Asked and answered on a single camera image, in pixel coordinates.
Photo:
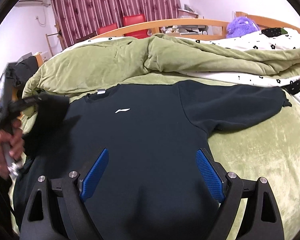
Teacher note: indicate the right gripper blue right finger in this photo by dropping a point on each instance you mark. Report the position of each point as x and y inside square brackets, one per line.
[209, 172]

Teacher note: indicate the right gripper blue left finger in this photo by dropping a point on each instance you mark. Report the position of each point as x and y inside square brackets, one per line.
[92, 174]

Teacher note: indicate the dark navy sweatshirt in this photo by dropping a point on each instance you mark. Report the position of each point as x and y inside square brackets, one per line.
[145, 139]

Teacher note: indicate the person's left hand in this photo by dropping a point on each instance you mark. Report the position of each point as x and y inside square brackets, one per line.
[16, 146]

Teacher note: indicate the black jacket on bedframe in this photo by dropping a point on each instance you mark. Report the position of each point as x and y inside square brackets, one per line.
[23, 71]

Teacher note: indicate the green plush bed sheet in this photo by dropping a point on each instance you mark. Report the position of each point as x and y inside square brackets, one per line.
[262, 154]

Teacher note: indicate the green plush quilt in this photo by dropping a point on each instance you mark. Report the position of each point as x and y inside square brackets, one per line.
[103, 62]

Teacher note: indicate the wooden coat rack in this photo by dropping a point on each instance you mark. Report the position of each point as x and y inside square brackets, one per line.
[55, 41]

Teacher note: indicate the white air conditioner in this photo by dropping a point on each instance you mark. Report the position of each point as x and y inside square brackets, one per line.
[27, 3]

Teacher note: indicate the maroon striped curtain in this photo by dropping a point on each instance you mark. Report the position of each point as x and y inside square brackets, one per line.
[79, 18]

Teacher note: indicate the white flower-print pillow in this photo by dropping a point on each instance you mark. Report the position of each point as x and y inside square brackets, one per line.
[260, 40]

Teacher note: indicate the red chair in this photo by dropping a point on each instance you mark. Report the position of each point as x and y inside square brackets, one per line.
[128, 30]

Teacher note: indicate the purple plush toy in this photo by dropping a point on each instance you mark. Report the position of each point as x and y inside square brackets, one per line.
[241, 26]

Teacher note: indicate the cluttered desk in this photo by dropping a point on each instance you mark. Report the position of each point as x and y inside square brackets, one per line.
[188, 12]

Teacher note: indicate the wooden bed frame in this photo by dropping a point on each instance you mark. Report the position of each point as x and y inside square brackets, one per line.
[269, 25]

